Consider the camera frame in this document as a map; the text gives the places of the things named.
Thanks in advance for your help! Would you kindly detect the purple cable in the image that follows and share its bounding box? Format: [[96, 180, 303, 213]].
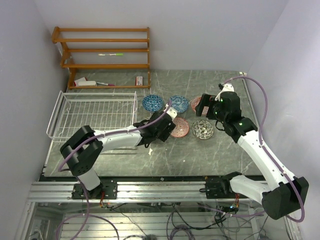
[[55, 99, 173, 240], [219, 75, 306, 223]]

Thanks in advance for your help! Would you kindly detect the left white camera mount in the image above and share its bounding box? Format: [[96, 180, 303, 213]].
[[166, 107, 178, 120]]

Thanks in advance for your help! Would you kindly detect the white wire dish rack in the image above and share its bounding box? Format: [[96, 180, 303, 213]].
[[46, 91, 138, 143]]

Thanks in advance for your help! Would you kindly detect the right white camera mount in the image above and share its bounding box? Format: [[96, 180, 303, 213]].
[[215, 83, 235, 102]]

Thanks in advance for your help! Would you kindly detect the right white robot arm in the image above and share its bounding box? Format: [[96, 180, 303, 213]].
[[195, 91, 309, 222]]

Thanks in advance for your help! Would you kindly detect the wooden shelf rack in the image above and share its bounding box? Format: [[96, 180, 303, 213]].
[[51, 26, 151, 90]]

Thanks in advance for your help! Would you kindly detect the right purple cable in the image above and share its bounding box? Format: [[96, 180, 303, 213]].
[[219, 75, 306, 223]]

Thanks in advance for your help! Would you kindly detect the dark blue patterned bowl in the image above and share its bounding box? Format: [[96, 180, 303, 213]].
[[142, 94, 164, 113]]

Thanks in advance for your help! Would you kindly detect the light blue patterned bowl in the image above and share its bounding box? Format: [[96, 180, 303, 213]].
[[170, 95, 189, 114]]

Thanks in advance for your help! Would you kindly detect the black and white leaf bowl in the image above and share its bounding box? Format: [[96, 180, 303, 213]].
[[191, 119, 214, 140]]

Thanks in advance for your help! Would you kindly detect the aluminium mounting rail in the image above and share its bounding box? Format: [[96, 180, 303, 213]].
[[26, 180, 268, 203]]

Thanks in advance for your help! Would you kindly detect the red and white flat box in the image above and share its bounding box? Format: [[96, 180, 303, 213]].
[[73, 77, 87, 87]]

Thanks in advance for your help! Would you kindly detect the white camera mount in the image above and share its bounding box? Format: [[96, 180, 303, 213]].
[[166, 107, 178, 120], [215, 83, 235, 102]]

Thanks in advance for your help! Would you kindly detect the red circle patterned bowl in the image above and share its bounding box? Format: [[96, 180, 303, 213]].
[[170, 117, 190, 138]]

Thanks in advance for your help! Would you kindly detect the red striped bowl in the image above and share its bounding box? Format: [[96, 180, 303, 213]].
[[190, 96, 201, 112]]

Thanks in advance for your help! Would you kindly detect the white soap bar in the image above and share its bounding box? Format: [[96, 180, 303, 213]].
[[79, 81, 97, 87]]

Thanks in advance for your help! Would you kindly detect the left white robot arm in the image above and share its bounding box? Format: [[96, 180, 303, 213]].
[[60, 117, 176, 199]]

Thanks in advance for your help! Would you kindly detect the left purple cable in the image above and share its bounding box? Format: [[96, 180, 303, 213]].
[[55, 99, 173, 240]]

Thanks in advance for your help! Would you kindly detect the red and white card box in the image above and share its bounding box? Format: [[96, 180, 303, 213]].
[[135, 76, 143, 86]]

